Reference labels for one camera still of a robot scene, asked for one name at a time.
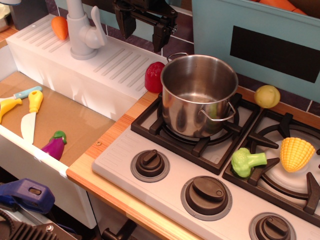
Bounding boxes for stove knob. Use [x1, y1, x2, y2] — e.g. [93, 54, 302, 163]
[249, 212, 297, 240]
[180, 175, 233, 222]
[130, 149, 170, 183]

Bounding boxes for purple toy eggplant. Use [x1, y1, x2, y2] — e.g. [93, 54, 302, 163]
[41, 130, 67, 161]

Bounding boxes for middle stove knob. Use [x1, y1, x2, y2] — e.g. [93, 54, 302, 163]
[180, 175, 233, 222]

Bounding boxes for left black stove grate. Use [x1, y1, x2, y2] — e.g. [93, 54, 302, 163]
[130, 93, 260, 175]

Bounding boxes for right black stove grate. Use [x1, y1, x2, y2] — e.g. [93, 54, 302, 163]
[222, 110, 320, 227]

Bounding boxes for yellow-green toy sweet potato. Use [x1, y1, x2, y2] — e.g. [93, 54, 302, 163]
[254, 85, 281, 109]

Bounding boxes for grey toy faucet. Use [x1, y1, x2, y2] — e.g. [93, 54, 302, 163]
[66, 0, 107, 60]

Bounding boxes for yellow-handled toy knife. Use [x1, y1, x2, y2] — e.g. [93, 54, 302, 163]
[20, 90, 44, 144]

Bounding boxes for teal backboard panel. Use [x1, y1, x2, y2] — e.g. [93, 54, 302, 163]
[192, 0, 320, 101]

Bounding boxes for orange toy carrot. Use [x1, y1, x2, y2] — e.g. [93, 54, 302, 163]
[51, 16, 68, 40]

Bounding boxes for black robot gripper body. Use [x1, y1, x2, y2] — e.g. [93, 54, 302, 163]
[112, 0, 178, 28]

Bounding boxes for green toy broccoli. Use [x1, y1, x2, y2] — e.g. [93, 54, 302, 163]
[231, 147, 267, 178]

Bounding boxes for left stove knob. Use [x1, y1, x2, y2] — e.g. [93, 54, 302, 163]
[130, 149, 170, 183]

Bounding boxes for blue clamp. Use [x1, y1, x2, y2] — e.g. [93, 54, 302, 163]
[0, 178, 55, 214]

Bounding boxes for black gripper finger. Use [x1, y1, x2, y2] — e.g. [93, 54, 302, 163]
[152, 23, 172, 53]
[117, 9, 137, 39]

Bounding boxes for white toy sink unit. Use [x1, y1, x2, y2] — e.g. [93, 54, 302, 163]
[0, 14, 166, 229]

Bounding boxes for black stove grate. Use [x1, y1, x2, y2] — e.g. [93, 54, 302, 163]
[222, 110, 320, 227]
[130, 93, 260, 175]

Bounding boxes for stainless steel pot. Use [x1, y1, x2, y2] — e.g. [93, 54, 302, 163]
[160, 52, 239, 138]

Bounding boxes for blue-handled toy utensil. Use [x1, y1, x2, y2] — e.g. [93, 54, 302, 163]
[0, 86, 43, 102]

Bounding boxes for grey stove top panel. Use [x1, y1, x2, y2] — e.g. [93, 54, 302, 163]
[91, 98, 320, 240]

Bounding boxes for yellow toy corn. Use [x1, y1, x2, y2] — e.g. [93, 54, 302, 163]
[280, 137, 316, 173]

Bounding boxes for red toy pepper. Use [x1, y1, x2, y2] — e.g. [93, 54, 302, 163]
[144, 61, 165, 94]

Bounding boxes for right stove knob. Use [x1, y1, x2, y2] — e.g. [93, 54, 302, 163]
[249, 212, 297, 240]

